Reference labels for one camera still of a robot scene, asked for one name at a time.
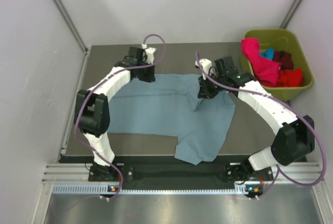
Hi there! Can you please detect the aluminium corner post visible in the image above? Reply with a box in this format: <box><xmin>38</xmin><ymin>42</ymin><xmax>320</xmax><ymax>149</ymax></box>
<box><xmin>279</xmin><ymin>0</ymin><xmax>319</xmax><ymax>30</ymax></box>
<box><xmin>52</xmin><ymin>0</ymin><xmax>88</xmax><ymax>53</ymax></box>

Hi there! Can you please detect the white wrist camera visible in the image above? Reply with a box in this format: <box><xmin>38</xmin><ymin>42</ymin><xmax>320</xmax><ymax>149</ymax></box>
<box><xmin>141</xmin><ymin>43</ymin><xmax>157</xmax><ymax>64</ymax></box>
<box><xmin>195</xmin><ymin>59</ymin><xmax>212</xmax><ymax>80</ymax></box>

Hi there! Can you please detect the cyan t shirt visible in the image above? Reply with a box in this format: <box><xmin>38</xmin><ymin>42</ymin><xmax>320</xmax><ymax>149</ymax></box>
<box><xmin>260</xmin><ymin>48</ymin><xmax>275</xmax><ymax>61</ymax></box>

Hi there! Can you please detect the red t shirt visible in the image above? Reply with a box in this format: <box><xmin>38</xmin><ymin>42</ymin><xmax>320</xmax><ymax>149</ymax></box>
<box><xmin>275</xmin><ymin>69</ymin><xmax>303</xmax><ymax>87</ymax></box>

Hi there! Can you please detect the aluminium front rail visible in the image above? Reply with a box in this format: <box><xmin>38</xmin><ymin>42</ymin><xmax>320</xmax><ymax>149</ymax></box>
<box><xmin>42</xmin><ymin>162</ymin><xmax>322</xmax><ymax>184</ymax></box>

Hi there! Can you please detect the left aluminium corner post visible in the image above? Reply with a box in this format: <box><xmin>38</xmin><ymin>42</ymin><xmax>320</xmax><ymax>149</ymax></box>
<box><xmin>52</xmin><ymin>0</ymin><xmax>88</xmax><ymax>53</ymax></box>

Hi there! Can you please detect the pink t shirt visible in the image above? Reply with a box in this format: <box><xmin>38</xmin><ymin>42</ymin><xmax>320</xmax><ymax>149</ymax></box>
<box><xmin>241</xmin><ymin>38</ymin><xmax>281</xmax><ymax>87</ymax></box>

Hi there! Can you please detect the olive green plastic bin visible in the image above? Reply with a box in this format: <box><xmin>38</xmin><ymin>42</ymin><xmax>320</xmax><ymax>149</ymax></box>
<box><xmin>240</xmin><ymin>28</ymin><xmax>315</xmax><ymax>101</ymax></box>

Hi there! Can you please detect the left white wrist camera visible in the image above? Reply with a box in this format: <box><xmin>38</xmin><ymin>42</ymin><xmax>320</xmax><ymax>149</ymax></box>
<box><xmin>141</xmin><ymin>43</ymin><xmax>157</xmax><ymax>64</ymax></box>

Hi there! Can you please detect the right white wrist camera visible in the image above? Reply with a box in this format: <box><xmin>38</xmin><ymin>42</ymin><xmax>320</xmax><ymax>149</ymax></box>
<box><xmin>195</xmin><ymin>59</ymin><xmax>212</xmax><ymax>80</ymax></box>

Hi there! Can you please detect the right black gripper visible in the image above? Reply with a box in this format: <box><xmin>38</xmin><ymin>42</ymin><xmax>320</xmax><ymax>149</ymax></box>
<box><xmin>198</xmin><ymin>71</ymin><xmax>226</xmax><ymax>100</ymax></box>

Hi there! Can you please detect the dark maroon t shirt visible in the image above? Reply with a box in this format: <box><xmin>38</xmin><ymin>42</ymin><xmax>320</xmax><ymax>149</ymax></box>
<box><xmin>273</xmin><ymin>51</ymin><xmax>294</xmax><ymax>70</ymax></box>

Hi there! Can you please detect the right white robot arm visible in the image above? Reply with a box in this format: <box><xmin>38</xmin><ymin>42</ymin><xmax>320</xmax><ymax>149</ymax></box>
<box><xmin>195</xmin><ymin>55</ymin><xmax>315</xmax><ymax>180</ymax></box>

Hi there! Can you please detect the light blue t shirt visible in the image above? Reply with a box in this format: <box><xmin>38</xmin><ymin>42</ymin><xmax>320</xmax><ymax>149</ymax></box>
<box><xmin>108</xmin><ymin>74</ymin><xmax>235</xmax><ymax>165</ymax></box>

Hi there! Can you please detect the white slotted cable duct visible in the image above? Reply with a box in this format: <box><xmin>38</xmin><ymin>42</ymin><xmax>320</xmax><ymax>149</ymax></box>
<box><xmin>53</xmin><ymin>184</ymin><xmax>262</xmax><ymax>195</ymax></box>

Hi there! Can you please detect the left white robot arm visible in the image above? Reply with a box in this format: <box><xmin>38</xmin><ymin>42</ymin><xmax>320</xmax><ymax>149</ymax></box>
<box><xmin>74</xmin><ymin>44</ymin><xmax>156</xmax><ymax>181</ymax></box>

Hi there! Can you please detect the right aluminium corner post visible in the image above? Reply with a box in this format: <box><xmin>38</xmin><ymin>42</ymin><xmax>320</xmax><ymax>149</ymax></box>
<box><xmin>279</xmin><ymin>0</ymin><xmax>319</xmax><ymax>30</ymax></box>

